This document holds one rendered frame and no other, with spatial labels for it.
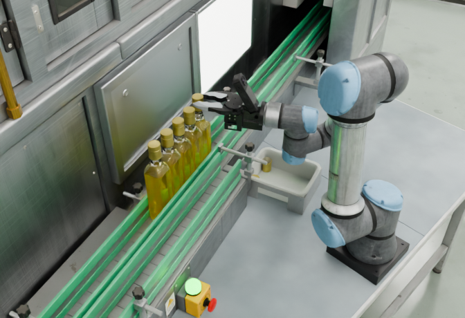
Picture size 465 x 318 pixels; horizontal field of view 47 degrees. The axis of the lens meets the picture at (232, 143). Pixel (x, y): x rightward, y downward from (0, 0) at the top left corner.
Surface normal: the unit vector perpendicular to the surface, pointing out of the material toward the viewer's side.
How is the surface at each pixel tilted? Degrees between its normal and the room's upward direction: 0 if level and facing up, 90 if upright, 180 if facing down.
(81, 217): 89
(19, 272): 90
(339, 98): 81
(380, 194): 9
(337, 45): 90
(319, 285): 0
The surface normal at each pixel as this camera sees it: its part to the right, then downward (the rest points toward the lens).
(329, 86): -0.88, 0.16
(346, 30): -0.46, 0.57
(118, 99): 0.89, 0.29
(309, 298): 0.00, -0.77
